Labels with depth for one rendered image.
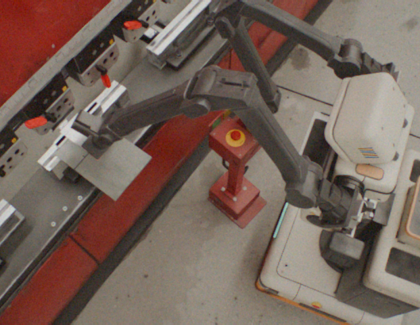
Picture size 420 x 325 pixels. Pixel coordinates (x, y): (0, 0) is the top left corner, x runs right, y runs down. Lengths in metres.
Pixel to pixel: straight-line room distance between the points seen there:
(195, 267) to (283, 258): 0.49
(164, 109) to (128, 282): 1.47
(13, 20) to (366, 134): 0.85
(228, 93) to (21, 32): 0.50
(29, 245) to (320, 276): 1.23
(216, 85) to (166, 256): 1.56
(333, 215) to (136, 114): 0.56
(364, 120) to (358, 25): 2.08
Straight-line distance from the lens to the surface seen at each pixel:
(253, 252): 2.45
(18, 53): 1.20
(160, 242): 2.46
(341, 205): 1.25
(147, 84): 1.80
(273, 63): 2.88
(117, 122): 1.24
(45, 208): 1.67
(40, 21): 1.20
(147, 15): 1.54
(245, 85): 0.99
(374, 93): 1.24
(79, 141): 1.59
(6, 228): 1.65
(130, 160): 1.53
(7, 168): 1.41
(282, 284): 2.15
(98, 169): 1.53
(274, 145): 1.08
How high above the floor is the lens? 2.38
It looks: 66 degrees down
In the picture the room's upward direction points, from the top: straight up
